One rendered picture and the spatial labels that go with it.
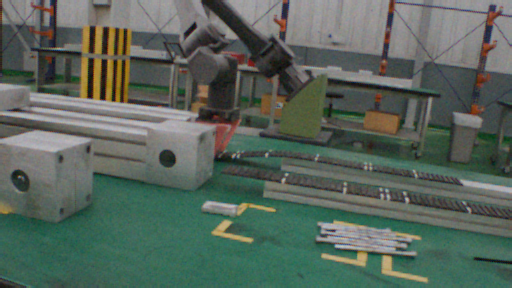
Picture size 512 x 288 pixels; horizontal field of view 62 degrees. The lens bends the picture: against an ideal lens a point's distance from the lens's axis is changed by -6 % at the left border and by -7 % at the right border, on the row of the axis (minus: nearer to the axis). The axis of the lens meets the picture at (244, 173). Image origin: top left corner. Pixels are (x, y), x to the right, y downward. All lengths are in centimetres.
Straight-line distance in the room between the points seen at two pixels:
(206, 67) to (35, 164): 39
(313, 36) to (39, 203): 804
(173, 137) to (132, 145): 8
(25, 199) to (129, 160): 23
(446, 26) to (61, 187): 812
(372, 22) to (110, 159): 780
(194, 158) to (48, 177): 25
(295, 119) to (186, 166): 65
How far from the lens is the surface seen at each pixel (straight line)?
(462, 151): 581
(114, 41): 417
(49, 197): 61
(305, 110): 134
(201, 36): 95
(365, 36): 846
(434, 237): 72
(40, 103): 111
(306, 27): 855
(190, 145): 74
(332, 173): 93
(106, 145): 81
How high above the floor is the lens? 102
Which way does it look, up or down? 15 degrees down
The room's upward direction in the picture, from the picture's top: 6 degrees clockwise
